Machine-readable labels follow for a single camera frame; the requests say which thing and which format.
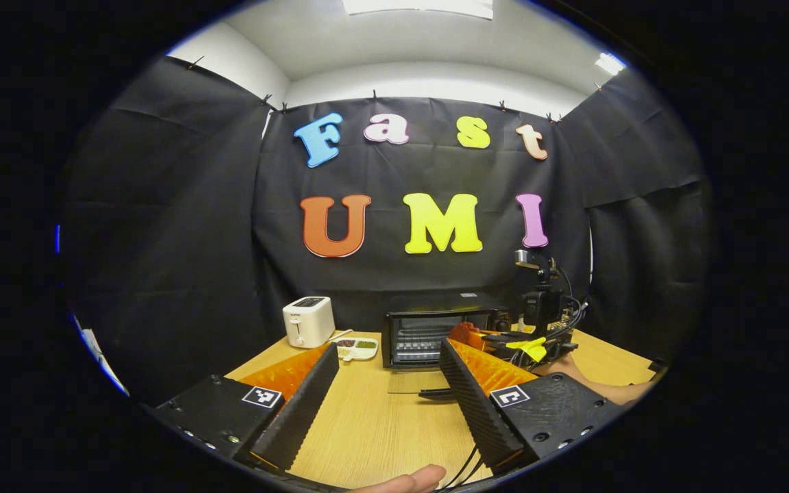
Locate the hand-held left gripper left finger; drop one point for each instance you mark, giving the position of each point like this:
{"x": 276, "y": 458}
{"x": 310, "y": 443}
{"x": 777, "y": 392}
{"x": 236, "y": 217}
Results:
{"x": 298, "y": 411}

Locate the white divided seasoning dish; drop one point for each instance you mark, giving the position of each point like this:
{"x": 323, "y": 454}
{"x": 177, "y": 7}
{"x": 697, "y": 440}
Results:
{"x": 357, "y": 349}

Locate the ceiling light panel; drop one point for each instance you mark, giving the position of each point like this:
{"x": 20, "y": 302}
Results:
{"x": 422, "y": 7}

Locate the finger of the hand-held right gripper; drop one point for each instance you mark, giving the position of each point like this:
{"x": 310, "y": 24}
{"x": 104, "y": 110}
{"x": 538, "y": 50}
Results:
{"x": 466, "y": 333}

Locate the white toaster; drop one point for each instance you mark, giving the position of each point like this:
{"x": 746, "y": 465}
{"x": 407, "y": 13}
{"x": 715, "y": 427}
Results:
{"x": 307, "y": 322}

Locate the black electric oven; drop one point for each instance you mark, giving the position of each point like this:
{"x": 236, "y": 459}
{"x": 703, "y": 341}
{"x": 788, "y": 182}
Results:
{"x": 429, "y": 322}

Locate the black backdrop cloth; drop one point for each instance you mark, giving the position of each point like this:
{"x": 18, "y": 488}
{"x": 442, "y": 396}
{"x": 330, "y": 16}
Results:
{"x": 182, "y": 239}

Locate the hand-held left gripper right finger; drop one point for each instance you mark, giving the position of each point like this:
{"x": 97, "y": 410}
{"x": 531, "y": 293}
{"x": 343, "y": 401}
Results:
{"x": 480, "y": 411}

